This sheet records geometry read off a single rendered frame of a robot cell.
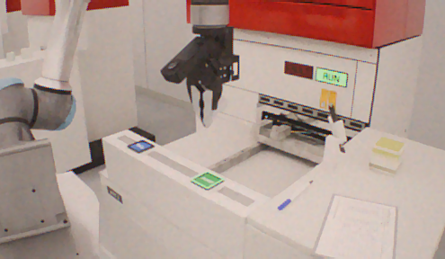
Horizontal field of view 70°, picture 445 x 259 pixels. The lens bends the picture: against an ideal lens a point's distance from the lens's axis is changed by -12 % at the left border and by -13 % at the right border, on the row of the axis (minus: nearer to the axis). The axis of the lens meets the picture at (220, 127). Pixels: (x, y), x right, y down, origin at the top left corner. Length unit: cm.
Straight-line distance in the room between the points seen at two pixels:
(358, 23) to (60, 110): 89
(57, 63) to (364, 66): 91
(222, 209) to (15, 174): 49
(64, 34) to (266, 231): 73
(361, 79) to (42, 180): 96
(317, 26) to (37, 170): 90
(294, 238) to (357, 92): 65
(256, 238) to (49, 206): 52
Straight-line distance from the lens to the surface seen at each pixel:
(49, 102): 103
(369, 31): 109
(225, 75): 73
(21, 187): 91
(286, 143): 121
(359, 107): 120
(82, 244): 91
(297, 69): 128
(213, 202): 76
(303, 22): 119
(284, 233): 68
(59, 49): 104
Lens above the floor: 139
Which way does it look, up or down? 23 degrees down
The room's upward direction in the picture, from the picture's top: straight up
